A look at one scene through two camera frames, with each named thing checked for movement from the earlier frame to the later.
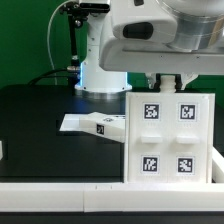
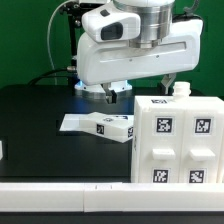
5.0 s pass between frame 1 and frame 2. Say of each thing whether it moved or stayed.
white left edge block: stayed
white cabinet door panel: moved
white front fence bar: stayed
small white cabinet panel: moved
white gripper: moved
